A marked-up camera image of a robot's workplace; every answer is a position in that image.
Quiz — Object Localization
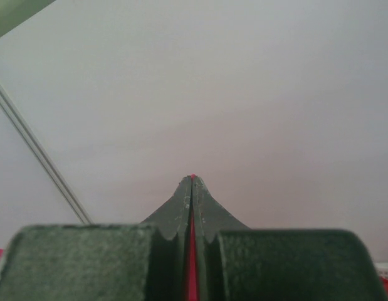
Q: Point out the white plastic laundry basket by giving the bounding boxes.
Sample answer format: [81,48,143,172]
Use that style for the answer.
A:
[374,263,388,281]

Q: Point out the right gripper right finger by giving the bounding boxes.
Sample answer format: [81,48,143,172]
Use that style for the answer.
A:
[191,176,388,300]

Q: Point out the magenta pink t shirt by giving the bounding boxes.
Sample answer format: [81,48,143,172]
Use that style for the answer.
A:
[186,196,199,301]

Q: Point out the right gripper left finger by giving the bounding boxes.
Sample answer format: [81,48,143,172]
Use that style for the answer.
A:
[0,176,192,300]

